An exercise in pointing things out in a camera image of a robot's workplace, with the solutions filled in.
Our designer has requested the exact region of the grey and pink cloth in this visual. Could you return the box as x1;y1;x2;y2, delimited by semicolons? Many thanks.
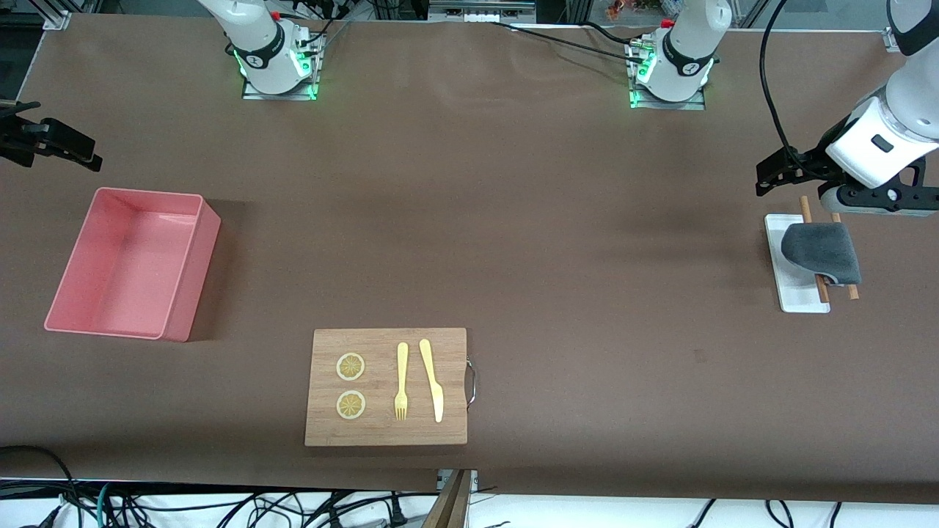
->
781;222;863;287

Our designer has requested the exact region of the white rectangular tray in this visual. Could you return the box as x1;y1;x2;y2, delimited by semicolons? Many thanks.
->
764;213;831;314

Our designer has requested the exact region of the pink plastic bin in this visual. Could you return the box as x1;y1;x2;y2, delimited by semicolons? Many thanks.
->
44;187;222;342

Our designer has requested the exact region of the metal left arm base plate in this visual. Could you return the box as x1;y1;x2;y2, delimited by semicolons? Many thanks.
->
629;40;706;111

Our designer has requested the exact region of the yellow plastic knife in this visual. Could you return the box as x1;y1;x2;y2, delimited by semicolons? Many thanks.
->
419;339;445;423

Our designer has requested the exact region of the wooden cutting board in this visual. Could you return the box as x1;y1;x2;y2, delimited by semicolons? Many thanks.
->
304;328;468;447

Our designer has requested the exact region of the yellow plastic fork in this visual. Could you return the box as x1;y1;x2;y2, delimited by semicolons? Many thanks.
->
395;342;409;421

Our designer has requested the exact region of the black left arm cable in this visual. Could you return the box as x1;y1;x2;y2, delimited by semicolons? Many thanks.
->
759;0;808;173

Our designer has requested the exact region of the black table cable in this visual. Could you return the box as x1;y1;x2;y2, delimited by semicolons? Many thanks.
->
490;21;646;63
585;21;648;46

